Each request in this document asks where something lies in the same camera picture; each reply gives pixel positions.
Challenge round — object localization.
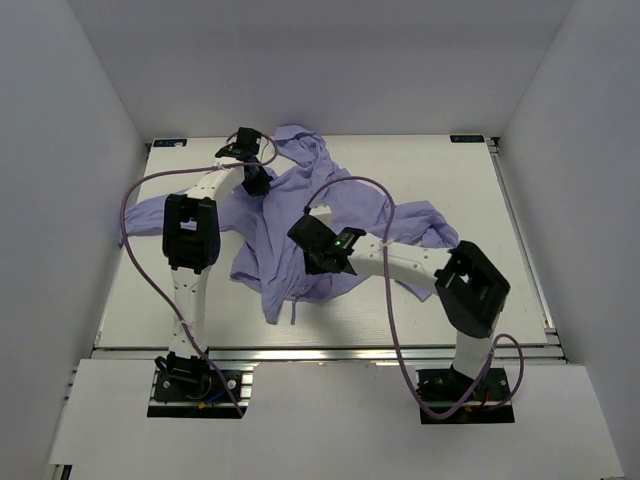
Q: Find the lavender zip-up hooded jacket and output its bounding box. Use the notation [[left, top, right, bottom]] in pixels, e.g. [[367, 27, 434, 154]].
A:
[[117, 122, 460, 326]]

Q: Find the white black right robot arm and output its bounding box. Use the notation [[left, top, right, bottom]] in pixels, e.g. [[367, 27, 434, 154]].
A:
[[287, 213, 510, 399]]

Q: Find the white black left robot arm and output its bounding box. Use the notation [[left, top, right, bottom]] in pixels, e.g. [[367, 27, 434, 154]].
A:
[[157, 127, 272, 400]]

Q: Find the dark teal corner label left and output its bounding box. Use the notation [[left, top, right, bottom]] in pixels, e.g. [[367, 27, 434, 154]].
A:
[[152, 138, 187, 148]]

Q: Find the dark teal corner label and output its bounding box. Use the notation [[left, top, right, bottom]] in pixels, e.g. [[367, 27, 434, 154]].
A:
[[449, 134, 485, 144], [152, 138, 187, 148]]

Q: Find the dark teal corner label right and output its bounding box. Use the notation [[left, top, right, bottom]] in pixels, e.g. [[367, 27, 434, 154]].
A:
[[449, 134, 485, 144]]

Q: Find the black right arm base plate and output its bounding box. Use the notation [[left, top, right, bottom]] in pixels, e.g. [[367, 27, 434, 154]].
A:
[[415, 367, 516, 426]]

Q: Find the aluminium right side rail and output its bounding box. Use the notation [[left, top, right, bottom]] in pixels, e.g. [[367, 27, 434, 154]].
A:
[[486, 137, 557, 334]]

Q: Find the aluminium front table rail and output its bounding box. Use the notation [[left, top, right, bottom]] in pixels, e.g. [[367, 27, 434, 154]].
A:
[[91, 336, 566, 362]]

